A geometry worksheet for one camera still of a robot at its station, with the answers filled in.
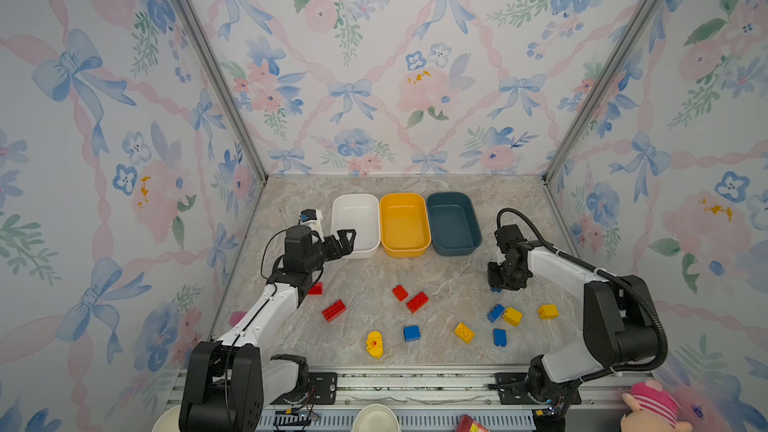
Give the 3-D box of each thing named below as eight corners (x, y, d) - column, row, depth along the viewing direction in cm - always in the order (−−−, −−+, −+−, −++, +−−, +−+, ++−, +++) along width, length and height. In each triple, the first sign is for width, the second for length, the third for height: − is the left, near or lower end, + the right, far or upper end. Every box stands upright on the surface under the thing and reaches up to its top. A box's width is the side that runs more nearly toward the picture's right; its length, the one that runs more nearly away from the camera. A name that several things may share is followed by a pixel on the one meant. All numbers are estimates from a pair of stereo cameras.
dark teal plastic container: (429, 256, 100) (432, 246, 95) (424, 203, 115) (426, 192, 110) (479, 256, 101) (484, 246, 95) (468, 203, 115) (471, 192, 110)
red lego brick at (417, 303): (413, 315, 88) (414, 313, 86) (405, 306, 90) (405, 303, 88) (429, 302, 91) (429, 299, 89) (421, 293, 92) (421, 290, 90)
